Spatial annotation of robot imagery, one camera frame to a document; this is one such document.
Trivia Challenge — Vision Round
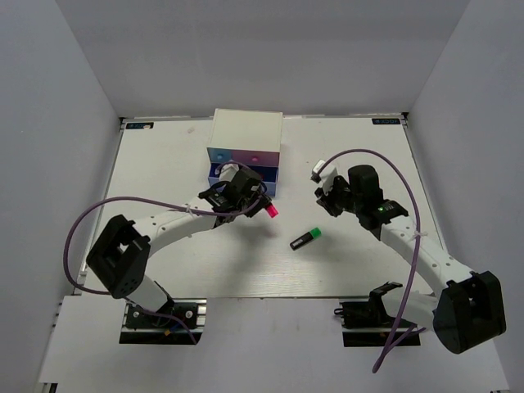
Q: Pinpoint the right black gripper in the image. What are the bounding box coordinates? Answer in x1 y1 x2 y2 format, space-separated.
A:
316 177 364 218

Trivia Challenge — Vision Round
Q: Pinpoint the purple-blue wide drawer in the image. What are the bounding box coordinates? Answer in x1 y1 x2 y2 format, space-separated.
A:
208 163 278 197

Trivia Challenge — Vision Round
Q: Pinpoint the pink cap highlighter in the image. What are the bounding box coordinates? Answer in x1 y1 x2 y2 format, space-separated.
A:
263 195 279 219

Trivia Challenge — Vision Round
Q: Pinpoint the pink drawer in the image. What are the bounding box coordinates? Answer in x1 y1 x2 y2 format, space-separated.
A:
232 150 280 167

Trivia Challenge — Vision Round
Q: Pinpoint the green cap highlighter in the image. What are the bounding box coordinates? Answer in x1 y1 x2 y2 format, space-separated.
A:
290 228 322 251

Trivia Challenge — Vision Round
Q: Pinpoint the light blue small drawer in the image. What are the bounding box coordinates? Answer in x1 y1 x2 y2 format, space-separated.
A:
207 147 233 163

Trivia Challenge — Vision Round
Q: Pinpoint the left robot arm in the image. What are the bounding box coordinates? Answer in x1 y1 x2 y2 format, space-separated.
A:
87 168 278 327

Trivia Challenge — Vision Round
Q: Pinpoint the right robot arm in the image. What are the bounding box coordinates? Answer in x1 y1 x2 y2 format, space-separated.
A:
312 160 507 354

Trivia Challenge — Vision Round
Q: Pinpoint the white drawer cabinet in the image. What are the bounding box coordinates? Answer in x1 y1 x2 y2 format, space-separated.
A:
206 107 285 169

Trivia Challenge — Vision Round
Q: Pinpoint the right blue corner label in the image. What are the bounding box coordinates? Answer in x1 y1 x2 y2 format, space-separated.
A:
372 118 401 125

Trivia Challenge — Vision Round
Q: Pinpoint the blue corner label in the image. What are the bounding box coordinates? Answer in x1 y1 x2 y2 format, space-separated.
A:
372 118 401 125
125 122 154 129

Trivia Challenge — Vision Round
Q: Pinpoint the left blue corner label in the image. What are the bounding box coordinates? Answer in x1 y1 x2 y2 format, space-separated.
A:
125 122 154 129

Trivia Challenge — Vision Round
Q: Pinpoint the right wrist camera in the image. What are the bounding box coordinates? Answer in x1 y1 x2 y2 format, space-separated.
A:
310 160 338 196

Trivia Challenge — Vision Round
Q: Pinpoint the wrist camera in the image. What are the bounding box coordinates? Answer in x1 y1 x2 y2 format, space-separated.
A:
215 163 241 182
310 160 338 196

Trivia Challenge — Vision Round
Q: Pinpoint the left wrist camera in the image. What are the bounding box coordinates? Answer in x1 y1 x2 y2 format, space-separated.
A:
215 163 241 182

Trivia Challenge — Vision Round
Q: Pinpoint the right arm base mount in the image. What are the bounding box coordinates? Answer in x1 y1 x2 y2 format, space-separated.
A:
333 300 422 349

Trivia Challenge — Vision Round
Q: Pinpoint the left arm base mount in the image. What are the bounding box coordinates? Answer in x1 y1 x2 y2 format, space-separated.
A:
119 299 207 346

